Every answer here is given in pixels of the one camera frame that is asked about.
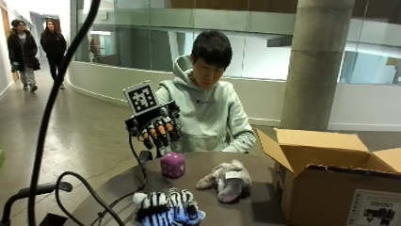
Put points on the purple plush die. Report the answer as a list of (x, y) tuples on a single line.
[(172, 164)]

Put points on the person in pale green hoodie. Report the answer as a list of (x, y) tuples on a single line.
[(208, 106)]

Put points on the white cube with black markers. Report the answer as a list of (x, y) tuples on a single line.
[(142, 99)]

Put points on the grey plush elephant toy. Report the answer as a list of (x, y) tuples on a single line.
[(230, 183)]

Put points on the black and white zebra plush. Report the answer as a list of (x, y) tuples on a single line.
[(167, 207)]

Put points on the glass partition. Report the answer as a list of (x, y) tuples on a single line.
[(251, 37)]

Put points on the brown cardboard box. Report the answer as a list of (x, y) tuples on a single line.
[(326, 185)]

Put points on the grey concrete column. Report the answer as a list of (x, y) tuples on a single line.
[(315, 62)]

